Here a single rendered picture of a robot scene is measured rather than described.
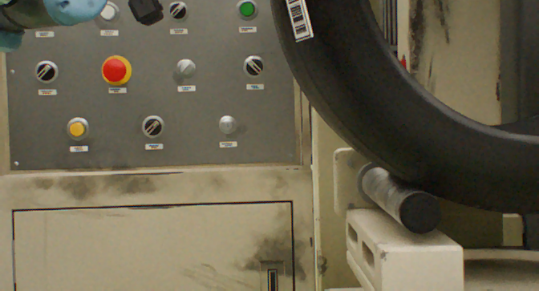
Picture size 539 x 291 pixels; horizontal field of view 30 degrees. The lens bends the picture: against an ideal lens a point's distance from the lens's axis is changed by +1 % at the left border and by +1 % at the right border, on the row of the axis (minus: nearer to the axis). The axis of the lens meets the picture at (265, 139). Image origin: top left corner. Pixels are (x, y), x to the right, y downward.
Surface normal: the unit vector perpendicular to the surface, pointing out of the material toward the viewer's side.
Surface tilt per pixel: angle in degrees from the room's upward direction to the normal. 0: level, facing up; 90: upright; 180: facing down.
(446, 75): 90
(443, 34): 90
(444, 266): 90
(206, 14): 90
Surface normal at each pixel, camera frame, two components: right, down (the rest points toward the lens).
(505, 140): -0.02, 0.23
